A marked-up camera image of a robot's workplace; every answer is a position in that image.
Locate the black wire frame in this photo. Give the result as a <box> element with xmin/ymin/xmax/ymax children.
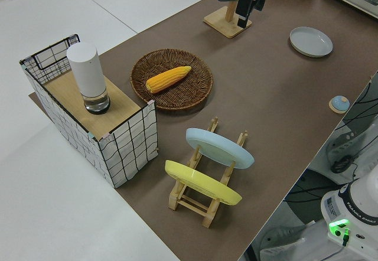
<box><xmin>31</xmin><ymin>33</ymin><xmax>80</xmax><ymax>70</ymax></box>

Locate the gray cable with green plug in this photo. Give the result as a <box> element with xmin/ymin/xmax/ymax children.
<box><xmin>323</xmin><ymin>228</ymin><xmax>351</xmax><ymax>261</ymax></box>

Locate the wooden mug stand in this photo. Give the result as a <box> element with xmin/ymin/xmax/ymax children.
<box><xmin>203</xmin><ymin>0</ymin><xmax>253</xmax><ymax>39</ymax></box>

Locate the white grid-pattern box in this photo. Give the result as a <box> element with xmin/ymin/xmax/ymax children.
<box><xmin>19</xmin><ymin>33</ymin><xmax>159</xmax><ymax>189</ymax></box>

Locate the white cylinder with clear base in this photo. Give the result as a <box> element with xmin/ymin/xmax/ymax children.
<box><xmin>66</xmin><ymin>42</ymin><xmax>112</xmax><ymax>115</ymax></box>

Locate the small black device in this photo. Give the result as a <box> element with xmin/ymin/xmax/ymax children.
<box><xmin>330</xmin><ymin>156</ymin><xmax>354</xmax><ymax>174</ymax></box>

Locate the wooden dish rack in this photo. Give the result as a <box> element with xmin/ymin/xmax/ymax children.
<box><xmin>168</xmin><ymin>116</ymin><xmax>249</xmax><ymax>229</ymax></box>

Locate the brown wicker basket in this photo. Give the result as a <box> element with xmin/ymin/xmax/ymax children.
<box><xmin>130</xmin><ymin>47</ymin><xmax>214</xmax><ymax>112</ymax></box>

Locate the blue dome on wooden base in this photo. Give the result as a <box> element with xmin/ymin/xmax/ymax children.
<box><xmin>328</xmin><ymin>95</ymin><xmax>351</xmax><ymax>114</ymax></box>

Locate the yellow plate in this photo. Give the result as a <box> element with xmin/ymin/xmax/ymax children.
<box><xmin>164</xmin><ymin>159</ymin><xmax>243</xmax><ymax>206</ymax></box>

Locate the light blue plate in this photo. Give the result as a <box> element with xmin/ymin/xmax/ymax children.
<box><xmin>185</xmin><ymin>128</ymin><xmax>255</xmax><ymax>169</ymax></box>

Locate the brown table mat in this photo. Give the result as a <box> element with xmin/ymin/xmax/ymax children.
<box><xmin>28</xmin><ymin>0</ymin><xmax>378</xmax><ymax>261</ymax></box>

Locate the gray pedestal foot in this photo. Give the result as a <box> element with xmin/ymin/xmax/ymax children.
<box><xmin>258</xmin><ymin>224</ymin><xmax>309</xmax><ymax>261</ymax></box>

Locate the black cable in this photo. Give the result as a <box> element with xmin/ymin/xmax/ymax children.
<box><xmin>335</xmin><ymin>74</ymin><xmax>378</xmax><ymax>161</ymax></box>
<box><xmin>288</xmin><ymin>182</ymin><xmax>325</xmax><ymax>203</ymax></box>

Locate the gray ceramic plate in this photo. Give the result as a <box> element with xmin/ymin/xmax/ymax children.
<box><xmin>288</xmin><ymin>26</ymin><xmax>334</xmax><ymax>58</ymax></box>

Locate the wooden shelf board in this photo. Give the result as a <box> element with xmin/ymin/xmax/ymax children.
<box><xmin>43</xmin><ymin>71</ymin><xmax>141</xmax><ymax>135</ymax></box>

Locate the gray perforated mount panel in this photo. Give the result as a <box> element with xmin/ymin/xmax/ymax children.
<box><xmin>326</xmin><ymin>122</ymin><xmax>370</xmax><ymax>173</ymax></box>

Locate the yellow corn cob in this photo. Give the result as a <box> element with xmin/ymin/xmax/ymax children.
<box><xmin>146</xmin><ymin>66</ymin><xmax>193</xmax><ymax>94</ymax></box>

